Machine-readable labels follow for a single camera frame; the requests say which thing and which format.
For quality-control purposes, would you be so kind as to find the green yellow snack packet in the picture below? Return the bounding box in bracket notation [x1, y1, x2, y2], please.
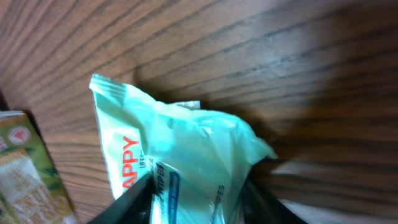
[1, 111, 78, 224]

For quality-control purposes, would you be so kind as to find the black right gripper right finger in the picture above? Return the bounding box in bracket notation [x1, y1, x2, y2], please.
[241, 179, 307, 224]

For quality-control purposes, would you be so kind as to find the teal wet wipes pack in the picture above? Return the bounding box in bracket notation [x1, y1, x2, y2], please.
[89, 74, 275, 223]

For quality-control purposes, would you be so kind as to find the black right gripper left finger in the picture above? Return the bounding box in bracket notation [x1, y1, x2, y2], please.
[88, 174, 155, 224]

